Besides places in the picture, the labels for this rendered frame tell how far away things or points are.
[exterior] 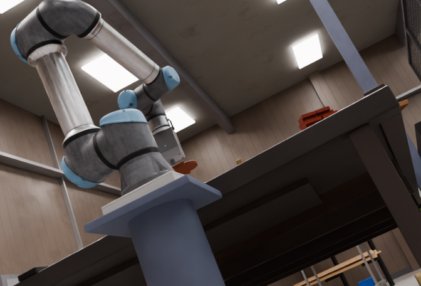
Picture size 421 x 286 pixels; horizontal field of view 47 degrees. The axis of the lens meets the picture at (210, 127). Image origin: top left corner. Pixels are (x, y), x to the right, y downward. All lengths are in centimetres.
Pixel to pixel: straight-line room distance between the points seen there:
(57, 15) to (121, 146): 43
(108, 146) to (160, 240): 29
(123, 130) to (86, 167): 15
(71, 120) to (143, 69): 32
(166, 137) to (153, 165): 49
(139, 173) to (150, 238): 16
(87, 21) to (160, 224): 63
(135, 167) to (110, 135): 11
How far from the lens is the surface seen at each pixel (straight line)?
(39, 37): 146
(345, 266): 1000
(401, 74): 1297
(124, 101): 164
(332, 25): 352
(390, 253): 1211
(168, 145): 167
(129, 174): 119
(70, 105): 137
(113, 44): 149
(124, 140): 122
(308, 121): 220
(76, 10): 144
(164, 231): 112
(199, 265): 112
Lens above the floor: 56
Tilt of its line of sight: 21 degrees up
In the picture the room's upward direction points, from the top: 23 degrees counter-clockwise
